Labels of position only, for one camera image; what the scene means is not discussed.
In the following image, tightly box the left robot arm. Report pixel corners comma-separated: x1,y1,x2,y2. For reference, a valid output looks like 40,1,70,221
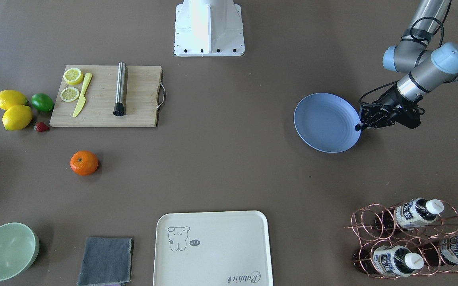
355,0,458,131

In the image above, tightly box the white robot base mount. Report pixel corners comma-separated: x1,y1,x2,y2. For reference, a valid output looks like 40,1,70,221
173,0,245,57

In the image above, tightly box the lemon half lower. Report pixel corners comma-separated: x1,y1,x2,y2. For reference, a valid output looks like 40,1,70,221
62,68,84,85

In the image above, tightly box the yellow lemon upper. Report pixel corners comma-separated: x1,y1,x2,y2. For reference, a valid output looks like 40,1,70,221
2,105,33,131

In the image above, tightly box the lemon half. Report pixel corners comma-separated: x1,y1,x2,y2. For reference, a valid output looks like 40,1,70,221
62,68,84,85
60,87,80,102

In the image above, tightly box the copper wire bottle rack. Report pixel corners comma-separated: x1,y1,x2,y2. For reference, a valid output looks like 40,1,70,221
350,197,458,279

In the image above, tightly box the green bowl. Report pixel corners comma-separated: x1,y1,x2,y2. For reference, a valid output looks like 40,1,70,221
0,222,40,281

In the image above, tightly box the cream rabbit tray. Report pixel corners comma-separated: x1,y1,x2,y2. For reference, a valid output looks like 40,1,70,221
153,211,274,286

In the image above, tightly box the steel muddler black tip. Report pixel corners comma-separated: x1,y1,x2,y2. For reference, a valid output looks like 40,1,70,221
113,62,128,116

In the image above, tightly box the lemon half upper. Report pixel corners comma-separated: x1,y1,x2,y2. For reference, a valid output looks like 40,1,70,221
60,87,80,102

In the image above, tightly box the yellow lemon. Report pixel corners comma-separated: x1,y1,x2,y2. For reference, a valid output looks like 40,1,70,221
2,105,33,131
0,89,28,110

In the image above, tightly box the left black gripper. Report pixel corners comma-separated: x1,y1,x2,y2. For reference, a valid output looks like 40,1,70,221
355,87,422,132

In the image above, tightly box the blue round plate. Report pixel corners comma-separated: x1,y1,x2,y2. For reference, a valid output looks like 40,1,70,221
294,93,361,153

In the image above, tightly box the orange fruit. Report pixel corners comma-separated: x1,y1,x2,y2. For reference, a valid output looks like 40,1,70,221
70,150,99,176

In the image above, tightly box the tea bottle front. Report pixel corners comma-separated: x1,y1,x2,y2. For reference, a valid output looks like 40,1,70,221
351,241,425,279

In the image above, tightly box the grey folded cloth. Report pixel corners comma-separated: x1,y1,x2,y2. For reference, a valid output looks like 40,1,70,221
76,236,134,286

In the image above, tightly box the red strawberry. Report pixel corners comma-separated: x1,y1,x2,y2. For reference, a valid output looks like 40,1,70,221
33,122,50,132

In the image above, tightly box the green lime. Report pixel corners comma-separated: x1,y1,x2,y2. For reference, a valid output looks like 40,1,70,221
31,93,54,112

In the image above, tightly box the yellow lemon lower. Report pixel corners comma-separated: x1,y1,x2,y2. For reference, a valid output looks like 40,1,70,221
0,89,28,110

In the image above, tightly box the tea bottle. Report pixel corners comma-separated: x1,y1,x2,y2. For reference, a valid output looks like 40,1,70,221
351,241,425,279
371,198,444,235
419,235,458,267

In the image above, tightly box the bamboo cutting board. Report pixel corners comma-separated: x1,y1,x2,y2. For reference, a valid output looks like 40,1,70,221
50,65,163,128

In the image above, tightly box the yellow plastic knife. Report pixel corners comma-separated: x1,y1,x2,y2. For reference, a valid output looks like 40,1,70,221
72,72,93,118

